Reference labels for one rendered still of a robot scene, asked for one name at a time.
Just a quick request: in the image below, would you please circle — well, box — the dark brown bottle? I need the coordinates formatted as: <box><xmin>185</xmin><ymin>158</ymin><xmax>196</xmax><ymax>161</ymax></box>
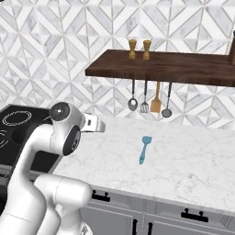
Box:
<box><xmin>228</xmin><ymin>29</ymin><xmax>235</xmax><ymax>66</ymax></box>

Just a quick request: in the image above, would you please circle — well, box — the hanging metal spoon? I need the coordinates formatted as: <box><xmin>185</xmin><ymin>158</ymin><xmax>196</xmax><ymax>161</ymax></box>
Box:
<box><xmin>127</xmin><ymin>79</ymin><xmax>139</xmax><ymax>112</ymax></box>

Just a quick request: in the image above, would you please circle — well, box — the black hob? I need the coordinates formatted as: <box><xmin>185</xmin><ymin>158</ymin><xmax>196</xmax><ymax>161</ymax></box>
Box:
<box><xmin>0</xmin><ymin>104</ymin><xmax>62</xmax><ymax>188</ymax></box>

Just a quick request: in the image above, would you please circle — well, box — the grey cupboard door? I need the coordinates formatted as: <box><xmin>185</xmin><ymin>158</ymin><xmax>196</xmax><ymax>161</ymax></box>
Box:
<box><xmin>143</xmin><ymin>214</ymin><xmax>235</xmax><ymax>235</ymax></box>
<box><xmin>79</xmin><ymin>206</ymin><xmax>144</xmax><ymax>235</ymax></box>

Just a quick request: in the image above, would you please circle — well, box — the wooden pepper mill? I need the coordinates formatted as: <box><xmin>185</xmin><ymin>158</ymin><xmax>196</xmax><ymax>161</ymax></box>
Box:
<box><xmin>142</xmin><ymin>39</ymin><xmax>152</xmax><ymax>62</ymax></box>
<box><xmin>128</xmin><ymin>39</ymin><xmax>138</xmax><ymax>61</ymax></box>

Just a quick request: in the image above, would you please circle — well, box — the hanging metal ladle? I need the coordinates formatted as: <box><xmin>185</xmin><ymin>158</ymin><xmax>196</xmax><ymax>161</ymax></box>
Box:
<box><xmin>161</xmin><ymin>81</ymin><xmax>173</xmax><ymax>118</ymax></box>

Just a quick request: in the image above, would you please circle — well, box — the blue spatula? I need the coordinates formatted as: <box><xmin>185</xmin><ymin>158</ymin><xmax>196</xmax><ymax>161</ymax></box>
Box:
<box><xmin>138</xmin><ymin>135</ymin><xmax>153</xmax><ymax>166</ymax></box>

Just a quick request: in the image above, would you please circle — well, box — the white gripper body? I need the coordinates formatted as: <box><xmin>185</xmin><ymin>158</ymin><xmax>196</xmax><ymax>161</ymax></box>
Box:
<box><xmin>92</xmin><ymin>114</ymin><xmax>106</xmax><ymax>133</ymax></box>

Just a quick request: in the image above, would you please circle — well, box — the grey drawer front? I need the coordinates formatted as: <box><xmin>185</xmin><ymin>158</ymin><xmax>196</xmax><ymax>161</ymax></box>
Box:
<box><xmin>153</xmin><ymin>200</ymin><xmax>235</xmax><ymax>231</ymax></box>
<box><xmin>89</xmin><ymin>185</ymin><xmax>149</xmax><ymax>216</ymax></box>

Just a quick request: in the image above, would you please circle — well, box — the hanging wooden spatula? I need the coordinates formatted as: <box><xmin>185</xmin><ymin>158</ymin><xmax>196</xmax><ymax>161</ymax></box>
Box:
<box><xmin>150</xmin><ymin>81</ymin><xmax>162</xmax><ymax>114</ymax></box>

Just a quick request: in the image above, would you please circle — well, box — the dark wooden shelf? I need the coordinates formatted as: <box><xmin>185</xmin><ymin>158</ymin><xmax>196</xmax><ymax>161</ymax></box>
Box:
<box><xmin>84</xmin><ymin>49</ymin><xmax>235</xmax><ymax>88</ymax></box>

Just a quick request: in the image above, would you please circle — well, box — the hanging metal slotted turner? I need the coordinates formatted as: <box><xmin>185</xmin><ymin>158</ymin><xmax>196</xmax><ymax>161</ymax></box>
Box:
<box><xmin>140</xmin><ymin>80</ymin><xmax>151</xmax><ymax>114</ymax></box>

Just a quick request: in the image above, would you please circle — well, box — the black drawer handle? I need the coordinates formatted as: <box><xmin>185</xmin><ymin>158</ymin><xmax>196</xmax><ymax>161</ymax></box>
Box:
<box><xmin>91</xmin><ymin>189</ymin><xmax>111</xmax><ymax>203</ymax></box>
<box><xmin>180</xmin><ymin>207</ymin><xmax>210</xmax><ymax>223</ymax></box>

